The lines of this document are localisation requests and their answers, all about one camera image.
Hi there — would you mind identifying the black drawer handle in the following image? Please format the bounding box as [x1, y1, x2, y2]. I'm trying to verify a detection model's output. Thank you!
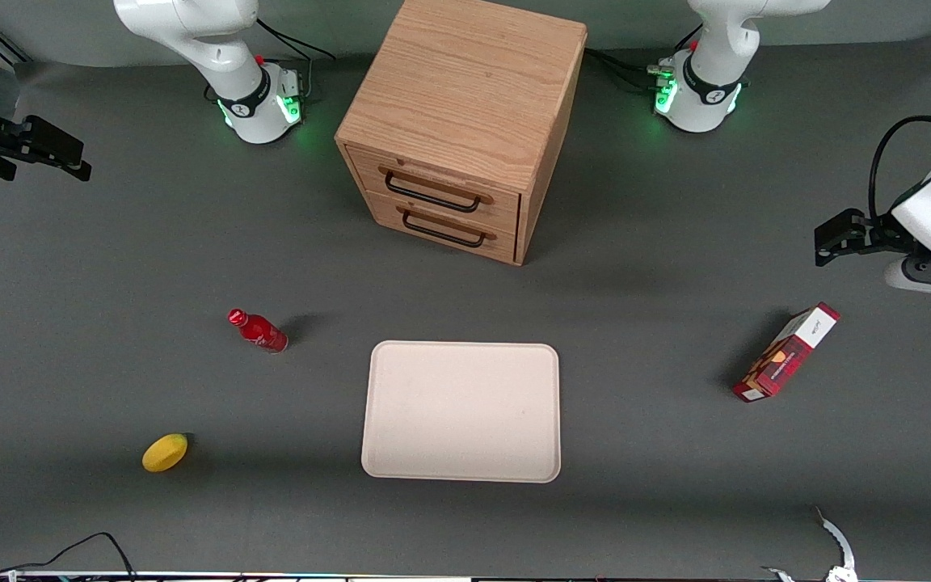
[399, 207, 488, 249]
[383, 167, 484, 215]

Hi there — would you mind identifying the wooden two-drawer cabinet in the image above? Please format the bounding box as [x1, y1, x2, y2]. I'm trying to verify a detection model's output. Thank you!
[335, 0, 588, 267]

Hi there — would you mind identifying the cream plastic tray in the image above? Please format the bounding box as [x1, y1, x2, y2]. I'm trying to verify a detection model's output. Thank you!
[360, 340, 562, 484]

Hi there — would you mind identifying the white plastic strip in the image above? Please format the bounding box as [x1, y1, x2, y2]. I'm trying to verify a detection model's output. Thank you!
[763, 507, 859, 582]

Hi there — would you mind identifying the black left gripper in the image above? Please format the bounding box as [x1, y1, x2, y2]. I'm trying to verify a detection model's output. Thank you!
[815, 209, 920, 268]

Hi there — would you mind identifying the black cable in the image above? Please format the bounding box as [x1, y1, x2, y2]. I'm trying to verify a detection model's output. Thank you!
[584, 24, 706, 95]
[255, 18, 336, 103]
[0, 531, 138, 582]
[869, 71, 931, 221]

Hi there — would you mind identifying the yellow lemon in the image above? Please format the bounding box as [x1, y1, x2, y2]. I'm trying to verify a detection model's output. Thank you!
[141, 432, 190, 474]

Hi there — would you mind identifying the red and white snack box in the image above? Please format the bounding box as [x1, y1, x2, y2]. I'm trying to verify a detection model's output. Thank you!
[731, 302, 842, 404]

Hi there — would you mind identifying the wooden drawer front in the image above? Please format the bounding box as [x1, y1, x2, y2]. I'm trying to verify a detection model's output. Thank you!
[367, 192, 518, 265]
[347, 145, 522, 236]

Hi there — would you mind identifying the red coke bottle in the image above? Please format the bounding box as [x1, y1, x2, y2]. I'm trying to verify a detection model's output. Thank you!
[227, 307, 289, 355]

